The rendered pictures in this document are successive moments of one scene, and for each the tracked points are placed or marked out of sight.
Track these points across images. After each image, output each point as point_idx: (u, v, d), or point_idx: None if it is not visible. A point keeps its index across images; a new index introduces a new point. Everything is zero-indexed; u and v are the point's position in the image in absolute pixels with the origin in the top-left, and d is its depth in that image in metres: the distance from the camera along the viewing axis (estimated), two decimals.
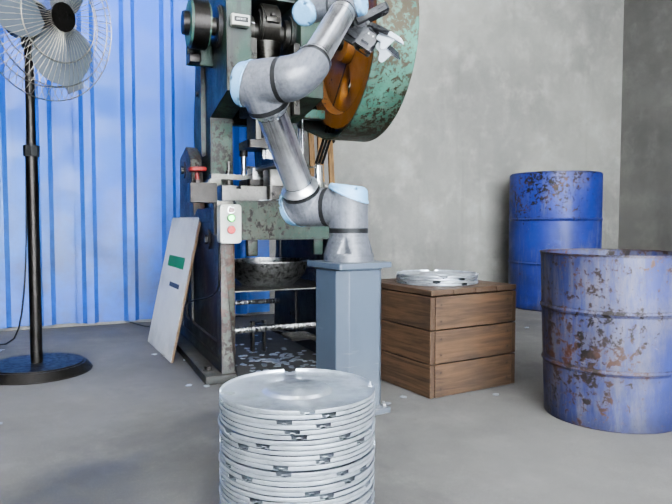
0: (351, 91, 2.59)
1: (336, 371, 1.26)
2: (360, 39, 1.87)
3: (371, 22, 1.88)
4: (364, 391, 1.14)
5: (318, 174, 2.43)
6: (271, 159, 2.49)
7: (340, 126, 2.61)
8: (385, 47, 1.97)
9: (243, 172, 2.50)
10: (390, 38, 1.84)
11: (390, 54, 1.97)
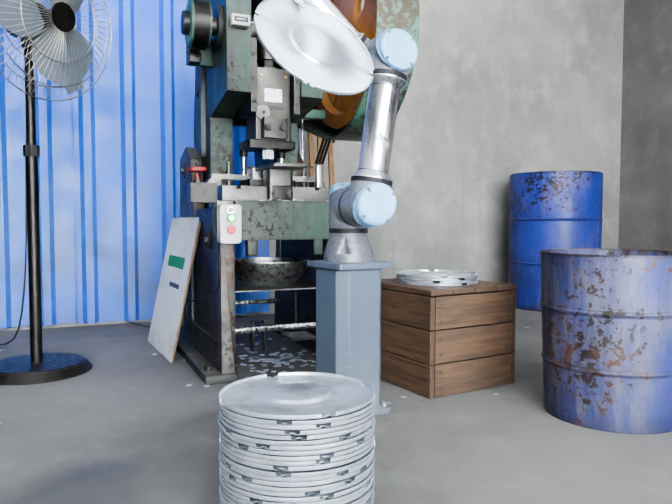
0: None
1: (356, 36, 1.42)
2: None
3: None
4: (363, 78, 1.35)
5: (318, 174, 2.43)
6: (271, 159, 2.49)
7: None
8: None
9: (243, 172, 2.50)
10: None
11: None
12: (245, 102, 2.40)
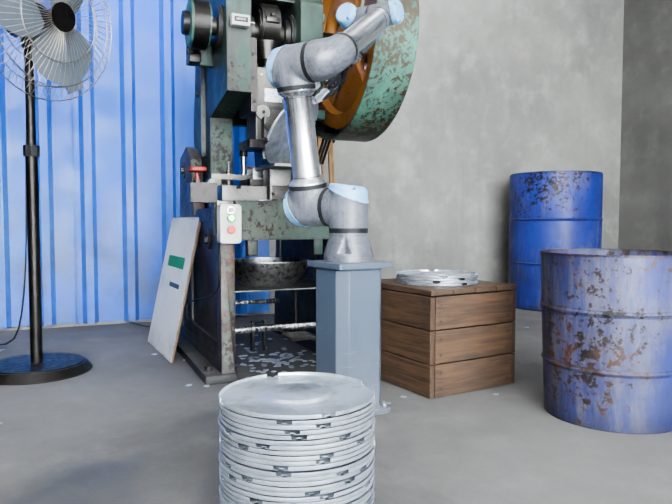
0: (368, 50, 2.43)
1: (282, 110, 2.10)
2: (336, 78, 2.13)
3: (339, 80, 2.19)
4: (270, 146, 2.16)
5: None
6: None
7: None
8: None
9: (243, 172, 2.50)
10: (318, 100, 2.19)
11: None
12: (245, 102, 2.40)
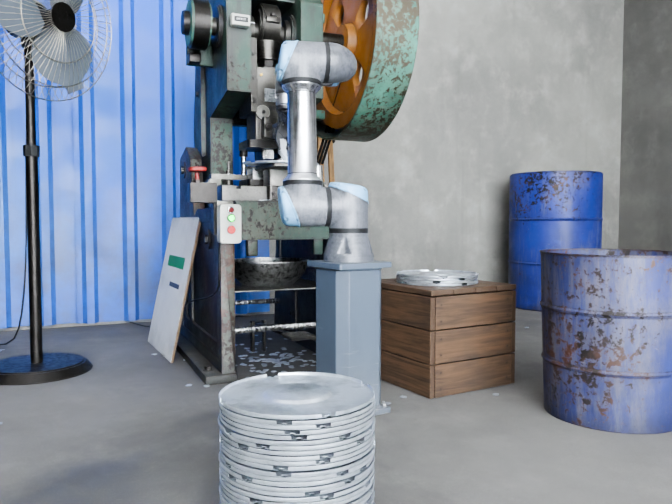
0: (333, 21, 2.74)
1: (284, 161, 2.18)
2: (273, 127, 2.28)
3: (281, 124, 2.23)
4: (252, 163, 2.25)
5: (318, 174, 2.43)
6: (271, 159, 2.49)
7: None
8: None
9: (243, 172, 2.50)
10: (281, 153, 2.25)
11: None
12: (245, 102, 2.40)
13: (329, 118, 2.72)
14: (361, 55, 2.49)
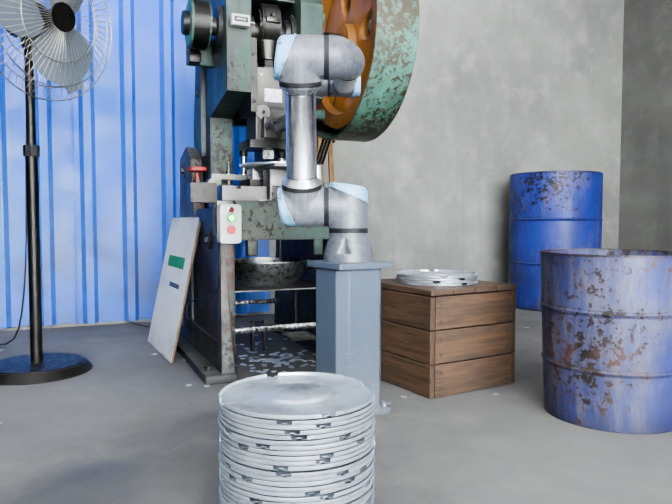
0: (340, 4, 2.67)
1: (261, 162, 2.23)
2: None
3: None
4: (244, 166, 2.34)
5: (318, 174, 2.43)
6: (271, 159, 2.49)
7: None
8: None
9: (243, 172, 2.50)
10: None
11: None
12: (245, 102, 2.40)
13: (319, 104, 2.82)
14: None
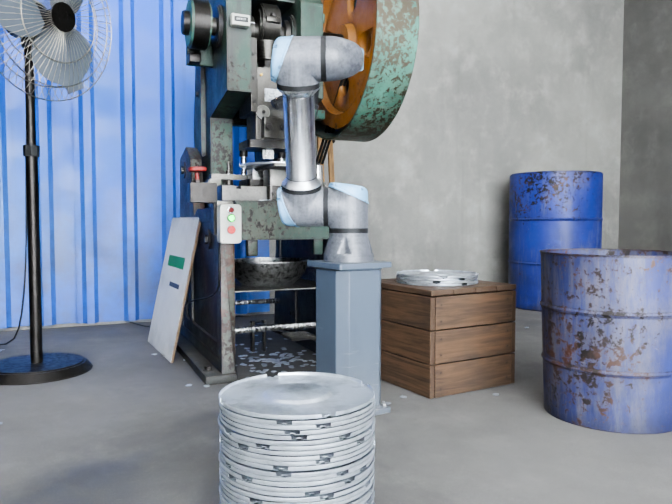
0: (370, 26, 2.41)
1: None
2: None
3: None
4: None
5: (318, 174, 2.43)
6: (271, 159, 2.49)
7: None
8: None
9: (243, 172, 2.50)
10: None
11: None
12: (245, 102, 2.40)
13: None
14: None
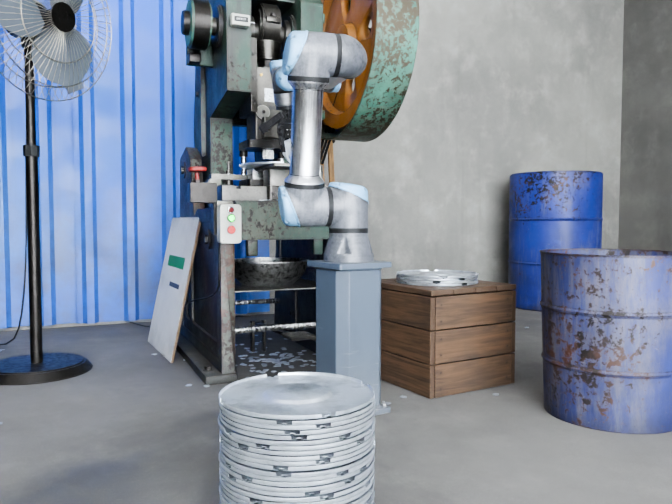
0: (356, 85, 2.54)
1: None
2: None
3: None
4: None
5: (318, 174, 2.43)
6: (271, 159, 2.49)
7: (349, 120, 2.53)
8: (283, 151, 2.20)
9: (243, 172, 2.50)
10: None
11: (289, 155, 2.22)
12: (245, 102, 2.40)
13: None
14: (340, 19, 2.67)
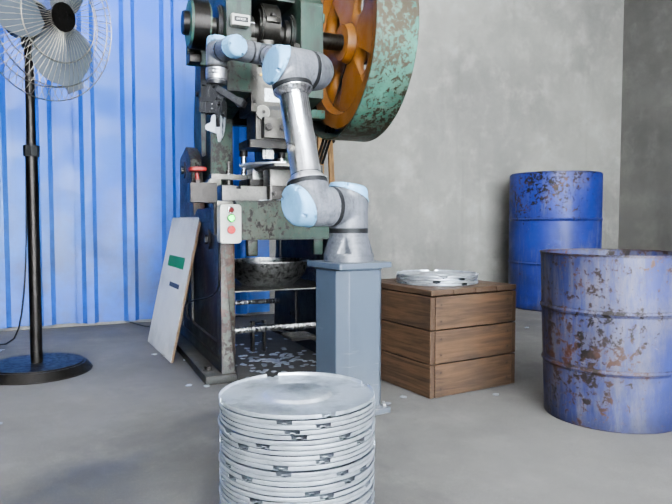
0: None
1: None
2: (203, 100, 2.13)
3: (222, 100, 2.13)
4: None
5: None
6: (271, 159, 2.49)
7: None
8: (223, 128, 2.20)
9: (243, 172, 2.50)
10: (215, 129, 2.15)
11: None
12: (245, 102, 2.40)
13: (339, 120, 2.62)
14: (363, 42, 2.47)
